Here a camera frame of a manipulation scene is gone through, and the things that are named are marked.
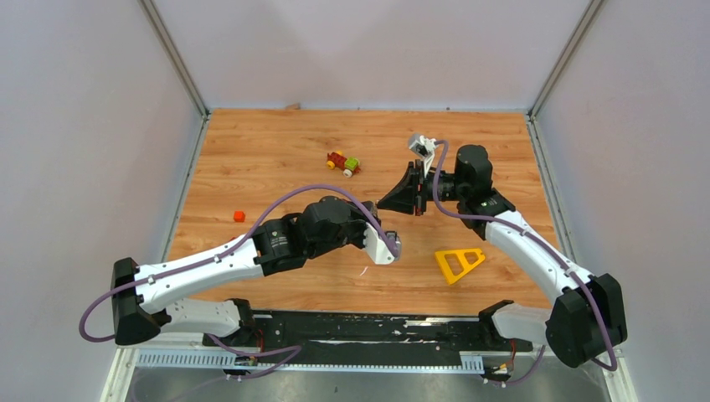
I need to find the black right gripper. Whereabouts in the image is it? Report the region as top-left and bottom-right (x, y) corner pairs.
(376, 159), (467, 217)

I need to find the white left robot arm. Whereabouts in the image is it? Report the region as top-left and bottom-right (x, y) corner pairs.
(111, 196), (401, 346)

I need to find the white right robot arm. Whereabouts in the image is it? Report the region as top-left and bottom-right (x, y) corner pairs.
(377, 140), (628, 371)

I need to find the red lego toy car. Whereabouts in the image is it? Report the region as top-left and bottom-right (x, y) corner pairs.
(326, 151), (361, 178)

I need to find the yellow triangle block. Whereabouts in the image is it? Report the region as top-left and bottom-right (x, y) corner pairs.
(434, 248), (486, 286)

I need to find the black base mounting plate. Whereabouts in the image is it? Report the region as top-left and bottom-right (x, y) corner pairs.
(221, 308), (533, 352)

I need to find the small red cube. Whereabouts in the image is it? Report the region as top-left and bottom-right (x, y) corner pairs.
(233, 210), (246, 223)

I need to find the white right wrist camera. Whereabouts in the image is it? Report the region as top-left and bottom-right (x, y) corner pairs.
(407, 133), (438, 178)

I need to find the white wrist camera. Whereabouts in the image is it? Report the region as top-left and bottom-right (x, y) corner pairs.
(407, 133), (438, 178)
(363, 224), (402, 265)

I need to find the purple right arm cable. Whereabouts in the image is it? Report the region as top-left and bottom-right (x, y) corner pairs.
(430, 139), (619, 372)

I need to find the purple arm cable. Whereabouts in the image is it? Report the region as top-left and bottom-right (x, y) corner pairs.
(430, 139), (619, 372)
(78, 184), (400, 343)

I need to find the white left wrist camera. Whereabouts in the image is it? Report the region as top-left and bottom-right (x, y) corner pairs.
(363, 224), (402, 265)

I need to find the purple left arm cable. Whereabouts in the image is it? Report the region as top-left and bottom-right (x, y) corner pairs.
(78, 184), (400, 343)

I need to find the white slotted cable duct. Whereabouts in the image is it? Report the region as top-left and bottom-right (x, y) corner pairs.
(136, 349), (486, 374)

